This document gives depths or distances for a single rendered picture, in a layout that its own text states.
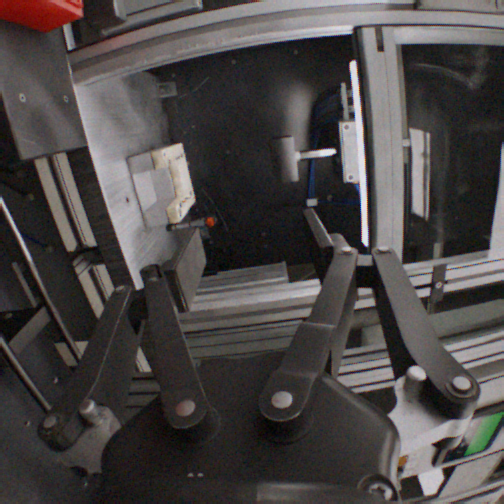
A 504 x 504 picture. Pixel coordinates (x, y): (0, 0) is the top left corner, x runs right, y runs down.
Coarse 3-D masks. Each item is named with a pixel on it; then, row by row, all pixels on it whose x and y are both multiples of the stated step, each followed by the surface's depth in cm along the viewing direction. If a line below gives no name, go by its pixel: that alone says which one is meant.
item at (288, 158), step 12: (276, 144) 55; (288, 144) 55; (276, 156) 56; (288, 156) 56; (300, 156) 58; (312, 156) 58; (324, 156) 58; (276, 168) 57; (288, 168) 57; (276, 180) 58; (288, 180) 58
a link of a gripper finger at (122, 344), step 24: (120, 288) 16; (120, 312) 14; (96, 336) 12; (120, 336) 13; (96, 360) 11; (120, 360) 12; (72, 384) 10; (96, 384) 10; (120, 384) 11; (72, 408) 9; (120, 408) 11; (48, 432) 8; (72, 432) 8
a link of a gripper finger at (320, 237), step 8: (304, 216) 21; (312, 216) 20; (304, 224) 22; (312, 224) 19; (320, 224) 19; (312, 232) 18; (320, 232) 18; (312, 240) 19; (320, 240) 17; (328, 240) 16; (312, 248) 19; (320, 248) 16; (328, 248) 16; (312, 256) 20; (320, 256) 16; (328, 256) 16; (320, 264) 17; (328, 264) 16; (320, 272) 17; (320, 280) 18
